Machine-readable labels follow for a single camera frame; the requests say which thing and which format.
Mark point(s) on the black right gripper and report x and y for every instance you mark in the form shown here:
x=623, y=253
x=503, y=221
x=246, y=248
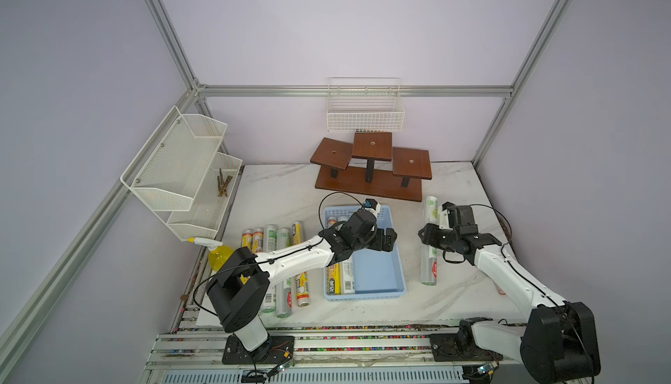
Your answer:
x=429, y=235

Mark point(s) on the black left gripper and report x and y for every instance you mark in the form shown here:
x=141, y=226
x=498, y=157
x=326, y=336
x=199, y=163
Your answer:
x=378, y=244

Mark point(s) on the clear wrap roll green label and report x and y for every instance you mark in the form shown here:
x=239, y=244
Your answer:
x=428, y=274

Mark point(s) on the yellow plastic wrap roll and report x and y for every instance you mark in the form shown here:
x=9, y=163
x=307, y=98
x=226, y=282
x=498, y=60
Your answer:
x=334, y=280

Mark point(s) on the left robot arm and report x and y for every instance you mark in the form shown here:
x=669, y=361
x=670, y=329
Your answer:
x=238, y=289

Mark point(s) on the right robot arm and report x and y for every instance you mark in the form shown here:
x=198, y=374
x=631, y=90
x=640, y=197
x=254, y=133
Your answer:
x=558, y=342

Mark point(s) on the blue plastic basket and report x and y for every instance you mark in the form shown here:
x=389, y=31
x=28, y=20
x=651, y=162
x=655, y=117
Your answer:
x=377, y=274

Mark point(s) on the brown wooden tiered stand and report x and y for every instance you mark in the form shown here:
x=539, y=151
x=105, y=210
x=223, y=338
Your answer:
x=371, y=164

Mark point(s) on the yellow roll far left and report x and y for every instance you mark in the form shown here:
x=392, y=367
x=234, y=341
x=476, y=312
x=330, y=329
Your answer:
x=247, y=239

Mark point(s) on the yellow spray bottle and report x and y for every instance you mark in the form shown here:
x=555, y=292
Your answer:
x=219, y=253

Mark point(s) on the brown twigs in shelf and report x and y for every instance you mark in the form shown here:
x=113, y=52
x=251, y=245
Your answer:
x=223, y=182

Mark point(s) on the white mesh lower shelf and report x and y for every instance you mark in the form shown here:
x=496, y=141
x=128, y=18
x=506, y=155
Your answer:
x=206, y=215

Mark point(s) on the white mesh shelf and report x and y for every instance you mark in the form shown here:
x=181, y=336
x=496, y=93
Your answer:
x=206, y=215
x=167, y=173

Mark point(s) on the white mesh upper shelf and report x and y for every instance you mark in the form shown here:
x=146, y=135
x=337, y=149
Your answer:
x=167, y=173

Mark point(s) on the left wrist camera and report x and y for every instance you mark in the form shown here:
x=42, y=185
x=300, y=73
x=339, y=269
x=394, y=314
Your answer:
x=372, y=206

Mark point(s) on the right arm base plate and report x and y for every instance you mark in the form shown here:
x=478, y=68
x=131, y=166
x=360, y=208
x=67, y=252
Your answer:
x=448, y=347

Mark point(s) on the white wire wall basket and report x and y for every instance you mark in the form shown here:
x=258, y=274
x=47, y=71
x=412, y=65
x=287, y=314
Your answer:
x=364, y=105

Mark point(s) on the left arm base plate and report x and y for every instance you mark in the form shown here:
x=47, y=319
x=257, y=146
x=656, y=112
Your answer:
x=272, y=352

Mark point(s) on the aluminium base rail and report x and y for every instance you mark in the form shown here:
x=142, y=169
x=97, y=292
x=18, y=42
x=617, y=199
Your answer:
x=359, y=346

